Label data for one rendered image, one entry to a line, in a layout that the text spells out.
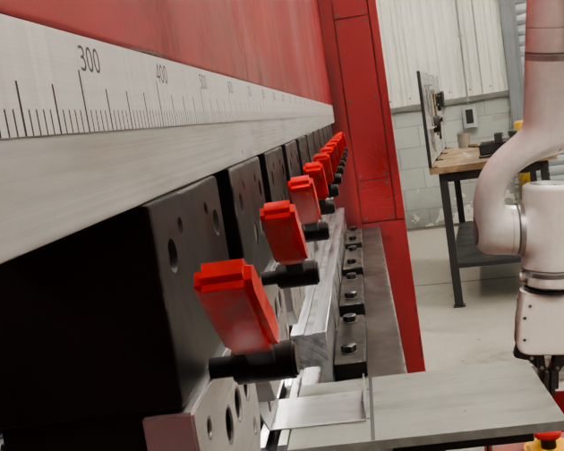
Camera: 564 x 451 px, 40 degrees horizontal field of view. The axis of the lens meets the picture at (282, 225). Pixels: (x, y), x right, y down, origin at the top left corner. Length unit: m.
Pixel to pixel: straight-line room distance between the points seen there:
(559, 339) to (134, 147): 1.03
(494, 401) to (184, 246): 0.53
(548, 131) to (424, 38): 7.07
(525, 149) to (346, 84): 1.82
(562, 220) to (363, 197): 1.81
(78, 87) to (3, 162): 0.07
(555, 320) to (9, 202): 1.12
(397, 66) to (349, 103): 5.30
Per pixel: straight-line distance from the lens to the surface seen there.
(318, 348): 1.28
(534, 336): 1.27
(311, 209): 0.71
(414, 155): 8.24
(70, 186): 0.24
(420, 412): 0.83
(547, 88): 1.18
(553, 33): 1.17
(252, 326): 0.31
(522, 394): 0.85
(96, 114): 0.28
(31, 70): 0.23
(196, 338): 0.36
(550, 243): 1.23
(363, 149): 2.96
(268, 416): 0.84
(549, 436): 1.24
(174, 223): 0.35
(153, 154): 0.34
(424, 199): 8.28
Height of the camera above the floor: 1.31
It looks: 7 degrees down
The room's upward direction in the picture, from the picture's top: 9 degrees counter-clockwise
